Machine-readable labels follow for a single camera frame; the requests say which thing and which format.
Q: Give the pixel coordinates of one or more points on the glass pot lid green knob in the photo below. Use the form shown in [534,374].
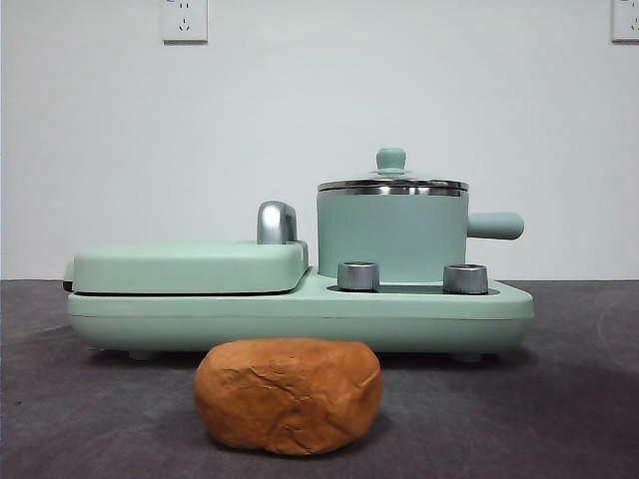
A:
[393,158]

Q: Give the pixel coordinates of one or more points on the mint green steamer pot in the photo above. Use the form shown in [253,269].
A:
[389,229]

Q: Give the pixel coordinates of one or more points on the white wall socket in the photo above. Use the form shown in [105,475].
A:
[626,20]
[185,22]

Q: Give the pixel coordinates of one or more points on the mint green breakfast machine base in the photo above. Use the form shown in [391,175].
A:
[299,324]

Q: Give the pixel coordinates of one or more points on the silver control knob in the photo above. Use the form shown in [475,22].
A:
[358,277]
[465,279]

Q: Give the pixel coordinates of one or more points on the brown potato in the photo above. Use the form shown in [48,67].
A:
[287,399]

